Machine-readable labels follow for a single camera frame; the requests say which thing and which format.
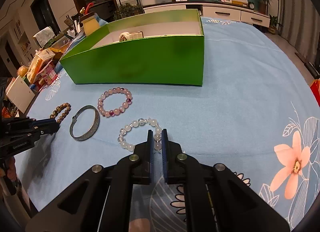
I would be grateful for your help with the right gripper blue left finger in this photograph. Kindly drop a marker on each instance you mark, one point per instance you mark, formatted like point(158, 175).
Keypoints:
point(150, 143)

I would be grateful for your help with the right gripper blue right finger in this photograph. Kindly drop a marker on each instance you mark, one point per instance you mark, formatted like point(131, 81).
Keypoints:
point(164, 154)

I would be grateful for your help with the silver bangle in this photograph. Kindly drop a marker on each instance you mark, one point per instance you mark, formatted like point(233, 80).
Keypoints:
point(84, 123)

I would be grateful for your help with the white wrist watch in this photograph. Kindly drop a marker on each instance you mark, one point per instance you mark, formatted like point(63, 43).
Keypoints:
point(130, 36)

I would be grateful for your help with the left hand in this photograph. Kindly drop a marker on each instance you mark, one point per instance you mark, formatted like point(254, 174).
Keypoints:
point(11, 169)

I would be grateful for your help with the white cardboard box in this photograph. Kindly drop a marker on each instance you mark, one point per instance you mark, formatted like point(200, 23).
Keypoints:
point(19, 93)

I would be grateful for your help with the pink milk carton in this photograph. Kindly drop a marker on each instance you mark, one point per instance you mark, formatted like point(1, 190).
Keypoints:
point(48, 74)

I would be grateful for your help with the yellow snack box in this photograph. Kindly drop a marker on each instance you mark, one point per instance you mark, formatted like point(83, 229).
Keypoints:
point(40, 59)

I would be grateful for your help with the green cardboard box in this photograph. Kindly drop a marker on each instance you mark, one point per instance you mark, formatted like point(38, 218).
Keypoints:
point(171, 52)

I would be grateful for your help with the blue floral tablecloth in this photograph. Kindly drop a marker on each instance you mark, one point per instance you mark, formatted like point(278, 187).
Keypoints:
point(255, 113)

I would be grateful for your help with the yellow bottle brown lid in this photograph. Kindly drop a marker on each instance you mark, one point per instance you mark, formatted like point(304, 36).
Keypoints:
point(88, 19)

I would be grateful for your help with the white TV cabinet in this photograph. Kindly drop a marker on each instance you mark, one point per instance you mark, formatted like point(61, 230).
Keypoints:
point(218, 11)

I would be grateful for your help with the potted plant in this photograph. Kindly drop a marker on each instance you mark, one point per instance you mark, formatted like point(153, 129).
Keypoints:
point(262, 6)

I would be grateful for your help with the grey curtain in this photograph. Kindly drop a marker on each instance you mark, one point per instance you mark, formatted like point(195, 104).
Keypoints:
point(300, 27)

